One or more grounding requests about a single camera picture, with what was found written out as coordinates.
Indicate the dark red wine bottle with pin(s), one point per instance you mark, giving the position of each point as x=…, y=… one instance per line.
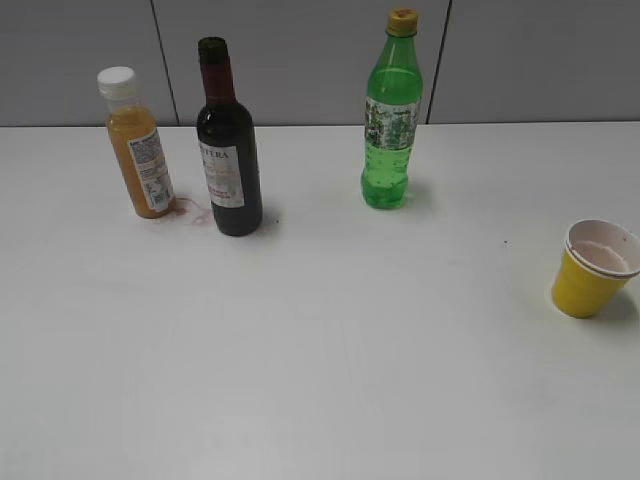
x=226, y=137

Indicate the orange juice bottle white cap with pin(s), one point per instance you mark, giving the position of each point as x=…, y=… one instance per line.
x=133, y=133

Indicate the green soda bottle yellow cap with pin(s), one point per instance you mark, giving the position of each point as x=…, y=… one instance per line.
x=392, y=105

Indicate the yellow paper cup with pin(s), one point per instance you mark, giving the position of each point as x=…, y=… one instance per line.
x=599, y=258

